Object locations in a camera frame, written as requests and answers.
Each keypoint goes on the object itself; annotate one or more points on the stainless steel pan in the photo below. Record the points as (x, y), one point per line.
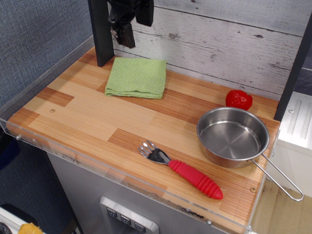
(234, 138)

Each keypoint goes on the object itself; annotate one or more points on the red handled metal fork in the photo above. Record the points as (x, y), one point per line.
(199, 180)

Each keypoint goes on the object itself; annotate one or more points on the silver button panel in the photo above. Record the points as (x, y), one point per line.
(132, 222)

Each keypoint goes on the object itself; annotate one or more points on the dark grey post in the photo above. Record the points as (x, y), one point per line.
(295, 71)
(99, 14)

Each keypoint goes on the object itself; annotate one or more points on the green cloth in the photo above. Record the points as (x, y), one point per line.
(137, 77)

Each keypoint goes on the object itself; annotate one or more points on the dark grey right post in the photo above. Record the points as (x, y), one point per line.
(295, 71)

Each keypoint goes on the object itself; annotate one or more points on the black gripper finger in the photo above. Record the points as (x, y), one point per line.
(123, 34)
(145, 15)

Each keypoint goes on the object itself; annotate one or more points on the yellow object bottom left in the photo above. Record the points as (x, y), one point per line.
(30, 228)

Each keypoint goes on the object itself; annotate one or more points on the clear acrylic guard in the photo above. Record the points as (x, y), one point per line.
(92, 141)

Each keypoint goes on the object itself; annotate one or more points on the dark grey left post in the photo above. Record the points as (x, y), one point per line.
(99, 14)

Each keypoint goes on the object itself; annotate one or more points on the white appliance at right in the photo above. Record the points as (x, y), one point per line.
(292, 152)

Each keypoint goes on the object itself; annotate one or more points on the red toy strawberry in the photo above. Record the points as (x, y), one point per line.
(239, 99)

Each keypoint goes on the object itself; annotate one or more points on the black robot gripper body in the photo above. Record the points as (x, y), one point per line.
(124, 11)

